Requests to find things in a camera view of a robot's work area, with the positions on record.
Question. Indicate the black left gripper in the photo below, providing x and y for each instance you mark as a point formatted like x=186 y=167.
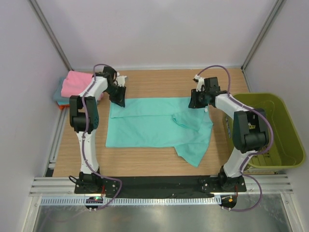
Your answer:
x=119 y=100

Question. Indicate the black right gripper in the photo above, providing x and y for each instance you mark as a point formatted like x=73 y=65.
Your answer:
x=193 y=104

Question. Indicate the teal t shirt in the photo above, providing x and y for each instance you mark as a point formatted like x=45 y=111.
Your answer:
x=159 y=123

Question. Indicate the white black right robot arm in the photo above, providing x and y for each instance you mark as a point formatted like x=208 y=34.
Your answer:
x=249 y=132

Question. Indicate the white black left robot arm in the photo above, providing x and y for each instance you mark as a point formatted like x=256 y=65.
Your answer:
x=84 y=116

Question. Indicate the grey blue folded t shirt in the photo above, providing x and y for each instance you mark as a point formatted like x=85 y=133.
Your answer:
x=57 y=94

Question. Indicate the orange folded t shirt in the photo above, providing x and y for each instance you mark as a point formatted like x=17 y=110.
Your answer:
x=62 y=105

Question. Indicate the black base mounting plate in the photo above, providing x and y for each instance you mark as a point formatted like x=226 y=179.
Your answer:
x=158 y=187

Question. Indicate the olive green plastic basket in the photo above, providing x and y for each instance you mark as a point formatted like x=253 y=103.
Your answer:
x=287 y=151

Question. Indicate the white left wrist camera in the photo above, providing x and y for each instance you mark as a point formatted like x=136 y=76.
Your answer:
x=121 y=80

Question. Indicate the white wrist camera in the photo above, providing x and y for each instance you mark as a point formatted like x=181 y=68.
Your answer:
x=121 y=80
x=200 y=83

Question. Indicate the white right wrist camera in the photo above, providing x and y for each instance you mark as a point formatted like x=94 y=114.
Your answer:
x=200 y=83

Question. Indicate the white slotted cable duct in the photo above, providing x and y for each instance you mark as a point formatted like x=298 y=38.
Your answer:
x=94 y=201

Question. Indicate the aluminium frame rail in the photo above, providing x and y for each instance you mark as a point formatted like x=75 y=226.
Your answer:
x=273 y=183

